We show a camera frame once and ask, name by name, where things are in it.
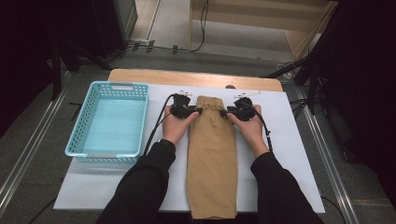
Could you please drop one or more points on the dark table grommet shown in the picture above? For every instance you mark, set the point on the dark table grommet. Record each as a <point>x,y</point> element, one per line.
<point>230,86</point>

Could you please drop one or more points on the light blue plastic basket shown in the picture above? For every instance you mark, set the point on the light blue plastic basket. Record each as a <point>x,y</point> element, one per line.
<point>115,127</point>

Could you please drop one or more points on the person's left hand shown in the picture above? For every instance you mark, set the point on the person's left hand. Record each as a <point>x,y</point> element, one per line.
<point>176,129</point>

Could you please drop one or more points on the black curtain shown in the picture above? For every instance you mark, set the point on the black curtain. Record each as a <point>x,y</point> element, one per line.
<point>28,46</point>
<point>367,77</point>

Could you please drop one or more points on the white table board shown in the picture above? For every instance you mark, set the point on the white table board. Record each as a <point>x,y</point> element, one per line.
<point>280,140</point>

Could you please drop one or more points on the metal floor rail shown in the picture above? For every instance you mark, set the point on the metal floor rail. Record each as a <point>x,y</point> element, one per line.
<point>31,149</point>
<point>330,168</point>

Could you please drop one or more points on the dark cabinet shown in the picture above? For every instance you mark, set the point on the dark cabinet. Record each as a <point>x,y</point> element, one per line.
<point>124,18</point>

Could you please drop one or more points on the black metal stand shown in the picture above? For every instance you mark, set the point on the black metal stand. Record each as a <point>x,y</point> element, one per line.
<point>56,71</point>
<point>312,84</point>

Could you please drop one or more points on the tan printed pants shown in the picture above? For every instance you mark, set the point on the tan printed pants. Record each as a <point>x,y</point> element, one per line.
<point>211,161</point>

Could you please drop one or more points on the white power strip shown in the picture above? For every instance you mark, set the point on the white power strip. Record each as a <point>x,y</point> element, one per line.
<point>141,40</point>

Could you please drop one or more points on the person's right hand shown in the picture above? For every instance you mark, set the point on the person's right hand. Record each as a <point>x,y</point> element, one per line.
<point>252,133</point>

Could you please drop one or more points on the beige wooden shelf unit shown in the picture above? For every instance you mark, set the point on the beige wooden shelf unit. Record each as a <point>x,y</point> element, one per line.
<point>249,17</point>

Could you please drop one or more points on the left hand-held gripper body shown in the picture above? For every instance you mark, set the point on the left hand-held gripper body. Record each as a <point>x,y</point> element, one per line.
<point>181,107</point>

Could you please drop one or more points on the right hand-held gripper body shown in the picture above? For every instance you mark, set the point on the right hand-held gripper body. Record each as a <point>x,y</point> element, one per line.
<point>244,109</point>

